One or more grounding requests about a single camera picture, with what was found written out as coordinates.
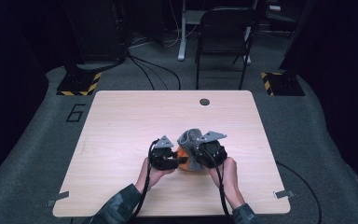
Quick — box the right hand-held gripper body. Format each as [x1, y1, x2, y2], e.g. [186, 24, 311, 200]
[192, 131, 228, 170]

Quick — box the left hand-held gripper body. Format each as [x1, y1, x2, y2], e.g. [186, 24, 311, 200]
[148, 134, 181, 172]

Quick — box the grey terry towel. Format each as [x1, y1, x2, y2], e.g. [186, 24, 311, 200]
[176, 128, 206, 172]

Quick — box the person's right hand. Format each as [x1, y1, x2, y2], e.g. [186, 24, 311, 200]
[207, 157, 239, 202]

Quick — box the grey tape strip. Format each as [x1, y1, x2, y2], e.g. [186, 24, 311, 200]
[46, 190, 70, 208]
[273, 189, 296, 200]

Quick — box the hazard-striped stand base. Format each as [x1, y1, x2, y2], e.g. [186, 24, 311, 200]
[260, 71, 306, 97]
[56, 70, 103, 97]

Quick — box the black folding chair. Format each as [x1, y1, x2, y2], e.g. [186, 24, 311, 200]
[195, 7, 259, 91]

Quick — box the black cabinet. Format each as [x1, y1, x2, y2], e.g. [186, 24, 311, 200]
[71, 0, 129, 63]

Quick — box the right hand-held gripper black cable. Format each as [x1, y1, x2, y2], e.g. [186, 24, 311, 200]
[203, 148, 235, 220]

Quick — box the hand-held gripper black cable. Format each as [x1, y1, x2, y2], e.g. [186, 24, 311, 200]
[129, 138, 160, 224]
[203, 148, 235, 220]

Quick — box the left hand-held gripper black cable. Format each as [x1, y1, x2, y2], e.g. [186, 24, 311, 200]
[129, 138, 160, 224]

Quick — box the thin black floor cable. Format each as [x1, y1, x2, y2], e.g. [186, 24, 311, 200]
[275, 161, 323, 224]

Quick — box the white cable bundle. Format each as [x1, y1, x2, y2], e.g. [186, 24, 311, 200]
[129, 0, 200, 49]

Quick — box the white desk frame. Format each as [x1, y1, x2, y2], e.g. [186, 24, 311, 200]
[177, 0, 259, 65]

